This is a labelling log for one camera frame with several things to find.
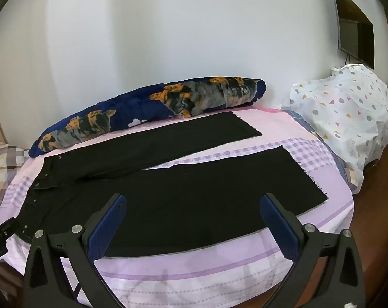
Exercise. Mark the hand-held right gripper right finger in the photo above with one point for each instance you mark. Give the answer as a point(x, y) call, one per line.
point(277, 223)

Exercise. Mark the blue orange printed blanket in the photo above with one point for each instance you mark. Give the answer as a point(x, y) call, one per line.
point(181, 99)

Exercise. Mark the black pants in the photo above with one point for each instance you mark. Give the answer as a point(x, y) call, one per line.
point(181, 199)

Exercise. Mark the beige plaid pillow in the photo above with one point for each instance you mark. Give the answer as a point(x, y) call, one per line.
point(4, 170)

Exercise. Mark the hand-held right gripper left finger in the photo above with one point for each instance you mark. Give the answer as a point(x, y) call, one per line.
point(109, 223)

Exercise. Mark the bed with pink checked sheet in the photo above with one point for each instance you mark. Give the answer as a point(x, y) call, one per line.
point(197, 276)

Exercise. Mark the white dotted dust cover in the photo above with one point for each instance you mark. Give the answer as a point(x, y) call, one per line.
point(341, 115)

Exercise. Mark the wall-mounted television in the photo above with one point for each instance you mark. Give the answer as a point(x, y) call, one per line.
point(354, 29)

